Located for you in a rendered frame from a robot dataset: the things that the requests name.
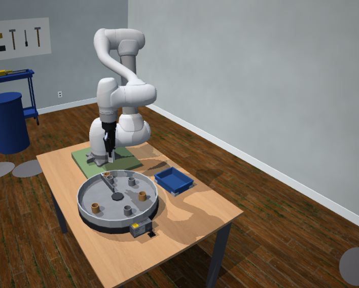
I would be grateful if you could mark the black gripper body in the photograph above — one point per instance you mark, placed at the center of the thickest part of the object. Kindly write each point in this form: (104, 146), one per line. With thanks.
(108, 126)

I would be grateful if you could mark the blue crate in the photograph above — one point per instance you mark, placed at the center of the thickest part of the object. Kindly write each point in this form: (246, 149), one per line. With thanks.
(173, 181)

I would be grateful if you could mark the grey metal bushing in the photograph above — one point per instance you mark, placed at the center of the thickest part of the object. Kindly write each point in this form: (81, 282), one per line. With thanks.
(110, 179)
(127, 210)
(131, 181)

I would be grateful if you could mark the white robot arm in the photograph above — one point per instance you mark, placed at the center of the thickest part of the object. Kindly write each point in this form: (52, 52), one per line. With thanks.
(133, 92)

